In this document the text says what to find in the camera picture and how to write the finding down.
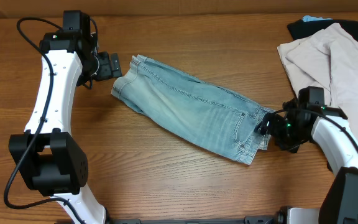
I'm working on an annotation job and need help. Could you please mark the light blue denim shorts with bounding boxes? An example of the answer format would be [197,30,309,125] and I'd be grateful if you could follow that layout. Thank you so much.
[111,55,271,165]

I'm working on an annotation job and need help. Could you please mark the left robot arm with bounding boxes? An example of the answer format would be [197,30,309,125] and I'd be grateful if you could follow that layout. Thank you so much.
[8,10,122,224]

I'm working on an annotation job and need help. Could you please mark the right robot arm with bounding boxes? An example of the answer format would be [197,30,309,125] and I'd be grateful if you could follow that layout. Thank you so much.
[245,86,358,224]

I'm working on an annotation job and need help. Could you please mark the beige folded garment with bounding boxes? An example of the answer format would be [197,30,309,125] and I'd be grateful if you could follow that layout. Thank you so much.
[277,23,358,140]

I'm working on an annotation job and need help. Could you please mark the black folded garment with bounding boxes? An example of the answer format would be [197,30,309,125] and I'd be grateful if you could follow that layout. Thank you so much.
[287,18,358,100]

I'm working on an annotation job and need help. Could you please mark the small blue cloth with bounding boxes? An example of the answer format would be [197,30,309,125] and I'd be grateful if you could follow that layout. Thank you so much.
[301,15,332,22]

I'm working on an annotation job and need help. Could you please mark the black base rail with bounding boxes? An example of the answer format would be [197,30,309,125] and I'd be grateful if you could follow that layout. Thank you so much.
[54,207,358,224]

